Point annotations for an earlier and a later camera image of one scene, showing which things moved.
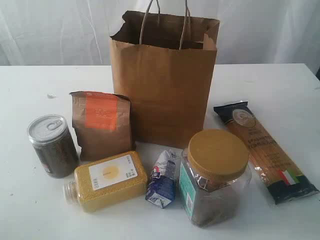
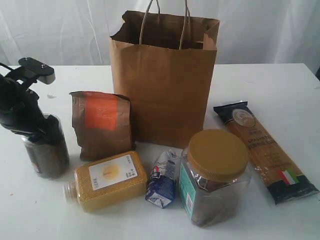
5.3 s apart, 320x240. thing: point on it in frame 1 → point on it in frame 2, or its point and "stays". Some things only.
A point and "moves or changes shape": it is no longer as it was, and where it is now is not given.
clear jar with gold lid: (215, 176) stays
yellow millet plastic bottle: (98, 185) stays
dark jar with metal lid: (55, 145) moves or changes shape
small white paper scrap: (51, 96) stays
